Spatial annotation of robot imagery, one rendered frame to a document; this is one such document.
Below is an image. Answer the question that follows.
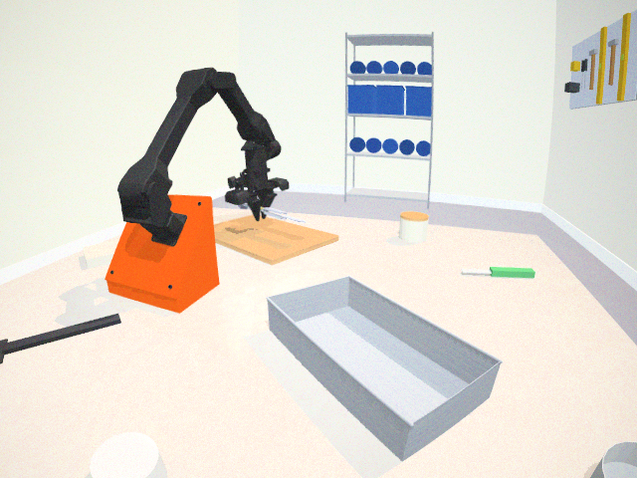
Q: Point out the dark grey spatula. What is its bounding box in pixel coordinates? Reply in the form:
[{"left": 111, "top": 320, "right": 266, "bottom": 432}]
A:
[{"left": 0, "top": 313, "right": 121, "bottom": 364}]

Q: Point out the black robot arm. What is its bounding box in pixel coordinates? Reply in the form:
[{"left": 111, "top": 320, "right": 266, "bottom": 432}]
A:
[{"left": 117, "top": 67, "right": 282, "bottom": 246}]

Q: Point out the white jar with orange lid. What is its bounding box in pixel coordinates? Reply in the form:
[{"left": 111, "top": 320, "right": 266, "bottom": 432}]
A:
[{"left": 399, "top": 212, "right": 428, "bottom": 243}]

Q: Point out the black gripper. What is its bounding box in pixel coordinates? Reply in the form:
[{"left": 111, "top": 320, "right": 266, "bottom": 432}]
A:
[{"left": 224, "top": 164, "right": 290, "bottom": 221}]

